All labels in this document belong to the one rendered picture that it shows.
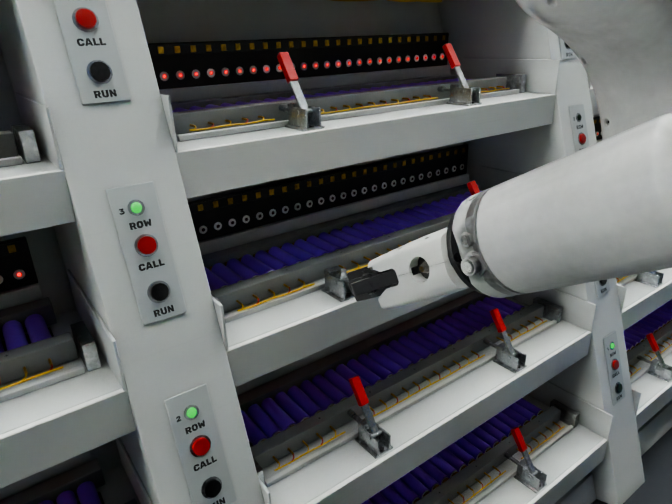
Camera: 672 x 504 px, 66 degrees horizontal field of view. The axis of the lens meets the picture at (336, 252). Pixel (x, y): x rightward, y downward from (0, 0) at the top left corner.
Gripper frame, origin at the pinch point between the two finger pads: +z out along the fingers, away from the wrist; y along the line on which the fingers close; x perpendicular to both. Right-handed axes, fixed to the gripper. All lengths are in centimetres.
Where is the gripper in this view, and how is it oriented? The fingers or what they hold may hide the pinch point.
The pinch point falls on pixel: (377, 278)
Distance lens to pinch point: 54.6
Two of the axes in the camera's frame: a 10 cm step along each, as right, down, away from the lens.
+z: -5.0, 2.1, 8.4
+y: 8.0, -2.5, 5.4
